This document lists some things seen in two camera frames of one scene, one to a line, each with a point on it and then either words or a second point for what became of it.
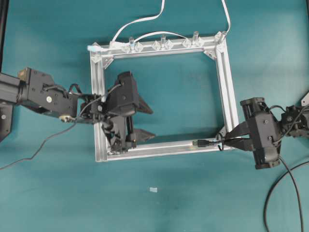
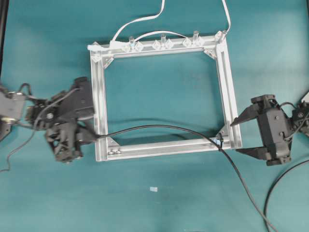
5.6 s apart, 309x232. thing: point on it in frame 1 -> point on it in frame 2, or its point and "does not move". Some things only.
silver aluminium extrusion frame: (215, 44) does not move
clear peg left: (132, 44) does not move
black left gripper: (119, 125) -> (63, 136)
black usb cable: (205, 143) -> (264, 215)
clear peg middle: (163, 43) does not move
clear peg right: (195, 38) does not move
